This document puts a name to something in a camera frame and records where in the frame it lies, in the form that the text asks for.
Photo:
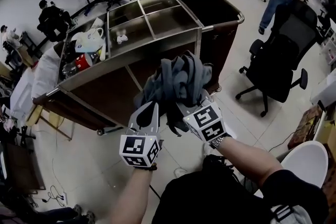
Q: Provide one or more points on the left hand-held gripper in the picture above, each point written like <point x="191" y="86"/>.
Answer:
<point x="134" y="145"/>

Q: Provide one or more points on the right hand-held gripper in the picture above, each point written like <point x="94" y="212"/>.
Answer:
<point x="207" y="120"/>

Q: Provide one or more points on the dark grey cloth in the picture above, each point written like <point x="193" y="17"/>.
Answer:
<point x="181" y="78"/>

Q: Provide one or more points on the metal housekeeping cart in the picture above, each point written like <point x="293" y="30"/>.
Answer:
<point x="168" y="21"/>

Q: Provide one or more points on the person's right forearm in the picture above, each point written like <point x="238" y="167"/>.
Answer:
<point x="249" y="160"/>

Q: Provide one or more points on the person's left forearm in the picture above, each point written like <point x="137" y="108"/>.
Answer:
<point x="131" y="196"/>

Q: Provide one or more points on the metal wristwatch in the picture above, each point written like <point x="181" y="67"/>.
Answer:
<point x="219" y="141"/>

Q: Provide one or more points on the person's right white shoe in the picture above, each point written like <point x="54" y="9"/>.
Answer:
<point x="210" y="149"/>

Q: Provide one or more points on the person's white shoe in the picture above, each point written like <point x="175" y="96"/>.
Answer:
<point x="210" y="149"/>
<point x="180" y="172"/>

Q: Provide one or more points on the person's left white shoe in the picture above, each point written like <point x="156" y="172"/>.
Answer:
<point x="180" y="172"/>

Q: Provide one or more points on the person's black t-shirt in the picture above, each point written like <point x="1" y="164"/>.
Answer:
<point x="223" y="204"/>

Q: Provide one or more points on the crumpled white cloth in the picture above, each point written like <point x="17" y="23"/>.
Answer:
<point x="122" y="39"/>

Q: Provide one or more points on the red cup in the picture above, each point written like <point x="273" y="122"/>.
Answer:
<point x="84" y="60"/>

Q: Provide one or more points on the large black mesh office chair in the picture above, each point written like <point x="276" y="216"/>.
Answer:
<point x="278" y="65"/>

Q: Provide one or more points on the clear plastic bottle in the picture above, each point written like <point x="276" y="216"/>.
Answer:
<point x="69" y="69"/>

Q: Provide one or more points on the wooden stool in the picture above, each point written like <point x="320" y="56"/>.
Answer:
<point x="50" y="120"/>

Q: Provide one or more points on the patterned brown box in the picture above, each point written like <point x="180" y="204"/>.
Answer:
<point x="304" y="126"/>

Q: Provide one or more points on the white plastic bag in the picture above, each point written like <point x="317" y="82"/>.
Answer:
<point x="46" y="73"/>

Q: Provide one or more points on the white power strip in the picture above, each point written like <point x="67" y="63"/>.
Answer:
<point x="63" y="198"/>

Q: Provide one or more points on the white box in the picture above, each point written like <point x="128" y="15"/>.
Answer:
<point x="324" y="86"/>

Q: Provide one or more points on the person's grey chest harness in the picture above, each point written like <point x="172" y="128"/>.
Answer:
<point x="291" y="215"/>

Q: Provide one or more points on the dark brown cabinet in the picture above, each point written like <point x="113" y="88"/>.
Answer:
<point x="21" y="165"/>

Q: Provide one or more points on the white shelf rack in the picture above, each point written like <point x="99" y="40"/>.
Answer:
<point x="329" y="47"/>

